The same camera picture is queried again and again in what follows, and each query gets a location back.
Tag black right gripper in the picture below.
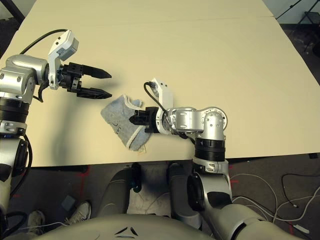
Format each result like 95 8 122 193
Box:
128 106 161 134

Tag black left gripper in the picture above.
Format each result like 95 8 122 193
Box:
58 62 113 100

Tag blue grey rag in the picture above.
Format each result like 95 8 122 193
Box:
100 94 152 153

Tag dark grey left robot leg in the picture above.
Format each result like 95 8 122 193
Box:
95 164 144 218

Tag dark grey robot leg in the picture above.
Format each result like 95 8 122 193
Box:
166 162 204 231
95 164 144 218

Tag pale sheet on floor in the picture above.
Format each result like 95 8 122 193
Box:
126 189 174 216

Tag dark grey right robot leg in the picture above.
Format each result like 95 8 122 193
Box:
166 162 204 231

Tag black table foot bar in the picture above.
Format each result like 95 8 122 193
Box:
29 164 89 174

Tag black framed side table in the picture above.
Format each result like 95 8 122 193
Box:
4 0 26 21

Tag small grey floor box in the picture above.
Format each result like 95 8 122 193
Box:
60 195 77 212

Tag white grey sneaker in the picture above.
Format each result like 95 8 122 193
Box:
64 200 92 226
26 210 47 236

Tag grey robot torso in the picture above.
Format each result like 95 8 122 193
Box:
24 213 216 240

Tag black tripod stand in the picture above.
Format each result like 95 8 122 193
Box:
274 0 320 26

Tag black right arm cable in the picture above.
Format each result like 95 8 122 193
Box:
143 81 166 111

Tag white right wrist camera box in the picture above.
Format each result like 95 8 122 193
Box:
149 77 175 114

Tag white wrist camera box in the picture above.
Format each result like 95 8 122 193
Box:
47 29 80 91
149 77 175 114

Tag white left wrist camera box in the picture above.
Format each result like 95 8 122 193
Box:
47 29 80 91

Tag white floor cable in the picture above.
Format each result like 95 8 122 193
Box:
229 172 320 224

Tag black floor cable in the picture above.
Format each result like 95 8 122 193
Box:
281 173 320 201

